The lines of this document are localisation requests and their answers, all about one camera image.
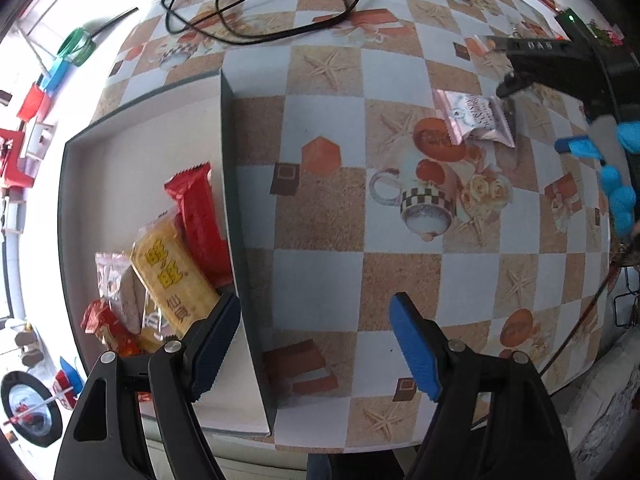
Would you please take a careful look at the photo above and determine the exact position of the black power cable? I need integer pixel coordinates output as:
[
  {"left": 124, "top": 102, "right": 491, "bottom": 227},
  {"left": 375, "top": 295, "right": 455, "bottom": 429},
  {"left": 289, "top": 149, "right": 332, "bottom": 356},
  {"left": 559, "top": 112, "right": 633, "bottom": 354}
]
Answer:
[{"left": 161, "top": 0, "right": 375, "bottom": 47}]

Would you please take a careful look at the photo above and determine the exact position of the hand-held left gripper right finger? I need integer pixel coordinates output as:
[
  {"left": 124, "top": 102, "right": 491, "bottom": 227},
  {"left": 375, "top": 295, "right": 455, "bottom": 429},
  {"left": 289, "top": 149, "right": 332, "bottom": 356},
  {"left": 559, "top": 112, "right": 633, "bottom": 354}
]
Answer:
[{"left": 390, "top": 292, "right": 576, "bottom": 480}]

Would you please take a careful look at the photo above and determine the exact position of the white pink-edged snack packet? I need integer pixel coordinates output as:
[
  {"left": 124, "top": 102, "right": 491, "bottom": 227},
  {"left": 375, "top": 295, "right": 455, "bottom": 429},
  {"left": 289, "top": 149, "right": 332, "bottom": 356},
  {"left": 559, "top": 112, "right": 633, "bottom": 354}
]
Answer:
[{"left": 95, "top": 251, "right": 143, "bottom": 335}]

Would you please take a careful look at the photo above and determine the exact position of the person's right hand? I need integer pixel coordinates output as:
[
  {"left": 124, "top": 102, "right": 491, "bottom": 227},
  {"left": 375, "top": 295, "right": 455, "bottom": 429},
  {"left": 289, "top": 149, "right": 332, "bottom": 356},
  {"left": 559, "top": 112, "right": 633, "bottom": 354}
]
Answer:
[{"left": 554, "top": 120, "right": 640, "bottom": 237}]

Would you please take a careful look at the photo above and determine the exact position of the green plastic ring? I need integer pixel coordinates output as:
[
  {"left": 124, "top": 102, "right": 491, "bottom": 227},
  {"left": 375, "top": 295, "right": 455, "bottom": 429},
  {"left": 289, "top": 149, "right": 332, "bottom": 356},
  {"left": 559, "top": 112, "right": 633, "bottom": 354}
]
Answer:
[{"left": 56, "top": 27, "right": 97, "bottom": 67}]

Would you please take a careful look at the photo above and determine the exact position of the yellow long snack packet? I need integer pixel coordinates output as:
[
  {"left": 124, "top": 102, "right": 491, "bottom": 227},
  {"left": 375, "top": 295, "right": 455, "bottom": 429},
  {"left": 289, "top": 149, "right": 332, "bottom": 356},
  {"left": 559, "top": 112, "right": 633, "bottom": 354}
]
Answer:
[{"left": 130, "top": 212, "right": 223, "bottom": 338}]

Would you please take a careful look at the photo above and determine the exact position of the dark green cardboard box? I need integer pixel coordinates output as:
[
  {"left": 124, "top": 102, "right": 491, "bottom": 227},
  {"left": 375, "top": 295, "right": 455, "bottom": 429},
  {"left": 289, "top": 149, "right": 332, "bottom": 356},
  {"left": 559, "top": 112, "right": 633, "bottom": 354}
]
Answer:
[{"left": 57, "top": 70, "right": 278, "bottom": 436}]

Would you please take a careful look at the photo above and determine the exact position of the red gold-print snack packet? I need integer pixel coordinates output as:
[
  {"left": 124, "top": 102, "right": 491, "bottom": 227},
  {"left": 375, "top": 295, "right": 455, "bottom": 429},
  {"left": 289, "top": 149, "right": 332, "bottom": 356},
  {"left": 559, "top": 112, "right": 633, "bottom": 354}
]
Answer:
[{"left": 81, "top": 299, "right": 142, "bottom": 357}]

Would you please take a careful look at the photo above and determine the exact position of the red long snack packet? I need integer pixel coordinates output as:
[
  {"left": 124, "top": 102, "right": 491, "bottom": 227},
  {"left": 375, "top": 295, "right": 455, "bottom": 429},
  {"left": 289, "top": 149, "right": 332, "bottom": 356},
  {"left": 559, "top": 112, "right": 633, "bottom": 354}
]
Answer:
[{"left": 164, "top": 161, "right": 235, "bottom": 288}]

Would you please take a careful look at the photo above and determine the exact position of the pink printed snack packet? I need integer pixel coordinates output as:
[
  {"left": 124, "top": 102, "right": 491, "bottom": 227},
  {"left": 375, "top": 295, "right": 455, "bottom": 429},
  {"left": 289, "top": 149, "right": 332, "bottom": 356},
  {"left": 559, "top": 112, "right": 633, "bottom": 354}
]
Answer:
[{"left": 432, "top": 88, "right": 517, "bottom": 149}]

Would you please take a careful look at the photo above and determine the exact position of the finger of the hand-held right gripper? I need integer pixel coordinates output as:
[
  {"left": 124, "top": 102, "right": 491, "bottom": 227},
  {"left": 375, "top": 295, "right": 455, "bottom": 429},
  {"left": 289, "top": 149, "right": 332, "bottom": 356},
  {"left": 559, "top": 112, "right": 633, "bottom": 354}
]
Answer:
[
  {"left": 495, "top": 57, "right": 546, "bottom": 99},
  {"left": 481, "top": 34, "right": 573, "bottom": 60}
]

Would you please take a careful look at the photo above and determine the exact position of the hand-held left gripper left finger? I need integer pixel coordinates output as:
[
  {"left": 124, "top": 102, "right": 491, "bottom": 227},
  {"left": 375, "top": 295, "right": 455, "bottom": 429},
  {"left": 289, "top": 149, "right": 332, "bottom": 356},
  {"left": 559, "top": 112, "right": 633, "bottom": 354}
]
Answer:
[{"left": 52, "top": 291, "right": 242, "bottom": 480}]

